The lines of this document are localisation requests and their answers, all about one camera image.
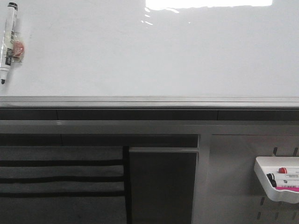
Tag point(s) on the black whiteboard marker with magnet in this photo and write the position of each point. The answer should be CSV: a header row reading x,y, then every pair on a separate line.
x,y
12,47

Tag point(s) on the white whiteboard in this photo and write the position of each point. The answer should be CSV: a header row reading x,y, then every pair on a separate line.
x,y
133,48

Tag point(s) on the pink whiteboard eraser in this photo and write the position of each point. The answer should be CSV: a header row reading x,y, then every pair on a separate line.
x,y
296,189

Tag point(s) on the dark grey cabinet panel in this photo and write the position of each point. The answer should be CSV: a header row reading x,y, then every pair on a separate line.
x,y
162,183

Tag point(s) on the grey pegboard panel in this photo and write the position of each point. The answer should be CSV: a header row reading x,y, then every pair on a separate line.
x,y
235,195

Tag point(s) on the white plastic marker tray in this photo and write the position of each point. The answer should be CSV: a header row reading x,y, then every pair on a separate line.
x,y
266,165

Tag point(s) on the grey fabric pocket organizer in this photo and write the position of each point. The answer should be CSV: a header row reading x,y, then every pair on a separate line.
x,y
64,185

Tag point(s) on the black capped marker upper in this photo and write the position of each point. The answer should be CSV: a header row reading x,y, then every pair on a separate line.
x,y
279,176

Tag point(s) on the black capped marker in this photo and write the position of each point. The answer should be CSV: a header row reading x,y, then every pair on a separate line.
x,y
284,183
279,176

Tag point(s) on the red capped marker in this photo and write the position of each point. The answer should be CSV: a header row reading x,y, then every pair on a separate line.
x,y
288,170

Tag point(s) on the black capped marker lower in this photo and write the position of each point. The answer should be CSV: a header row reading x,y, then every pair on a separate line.
x,y
284,183

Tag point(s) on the grey aluminium whiteboard tray rail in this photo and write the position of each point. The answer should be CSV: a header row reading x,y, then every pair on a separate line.
x,y
149,102

